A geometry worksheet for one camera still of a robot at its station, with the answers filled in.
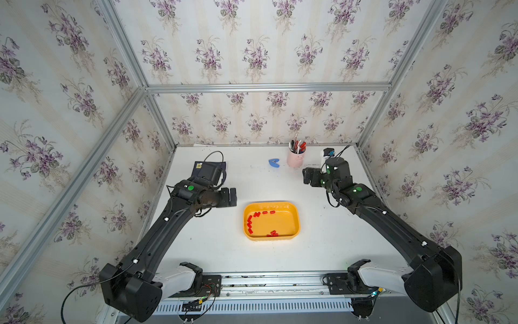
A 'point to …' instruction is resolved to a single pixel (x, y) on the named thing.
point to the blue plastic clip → (272, 162)
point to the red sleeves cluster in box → (257, 214)
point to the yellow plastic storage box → (271, 221)
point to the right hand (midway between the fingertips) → (316, 168)
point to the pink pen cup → (296, 154)
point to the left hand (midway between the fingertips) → (228, 196)
